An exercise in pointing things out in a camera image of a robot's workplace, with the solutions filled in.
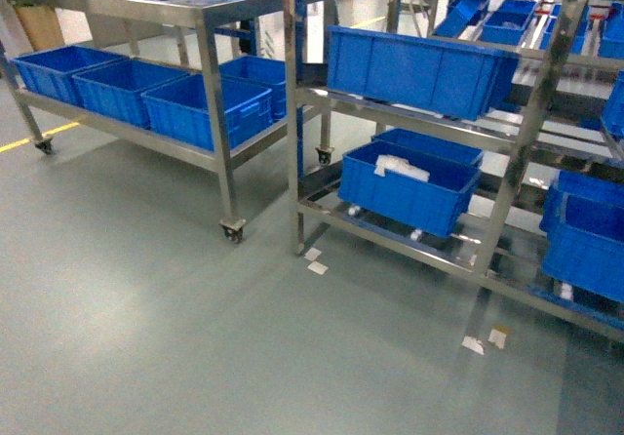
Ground white plastic bag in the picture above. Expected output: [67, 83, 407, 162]
[373, 154, 430, 182]

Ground blue crate behind lower crate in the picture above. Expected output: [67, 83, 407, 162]
[371, 128, 484, 168]

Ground blue crate with white bag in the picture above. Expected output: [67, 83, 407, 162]
[338, 140, 482, 238]

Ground blue crate behind cart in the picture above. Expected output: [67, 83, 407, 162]
[217, 54, 289, 122]

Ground blue bin on cart right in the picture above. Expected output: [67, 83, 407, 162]
[141, 74, 273, 151]

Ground blue bin on cart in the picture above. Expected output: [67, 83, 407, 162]
[72, 59, 189, 129]
[141, 74, 273, 151]
[11, 45, 129, 107]

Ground large blue rack crate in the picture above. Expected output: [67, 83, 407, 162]
[328, 26, 520, 121]

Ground stainless steel wheeled cart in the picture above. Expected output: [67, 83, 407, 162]
[0, 0, 339, 245]

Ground blue bin on cart middle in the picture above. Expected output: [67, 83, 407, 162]
[72, 59, 189, 129]

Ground stainless steel flow rack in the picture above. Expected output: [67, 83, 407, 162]
[284, 0, 623, 342]

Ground blue crate lower right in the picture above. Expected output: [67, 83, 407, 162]
[540, 171, 623, 302]

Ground blue bin on cart left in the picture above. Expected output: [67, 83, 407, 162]
[11, 45, 129, 107]

